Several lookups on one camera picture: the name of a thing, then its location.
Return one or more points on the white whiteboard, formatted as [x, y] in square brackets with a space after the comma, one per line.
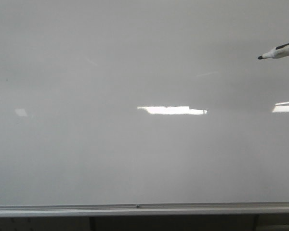
[143, 101]

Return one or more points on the dark cabinet below whiteboard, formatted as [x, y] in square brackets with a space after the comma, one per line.
[263, 222]

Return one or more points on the aluminium whiteboard tray rail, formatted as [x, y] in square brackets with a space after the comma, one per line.
[163, 209]

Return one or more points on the black white whiteboard marker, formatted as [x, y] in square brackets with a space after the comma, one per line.
[276, 53]

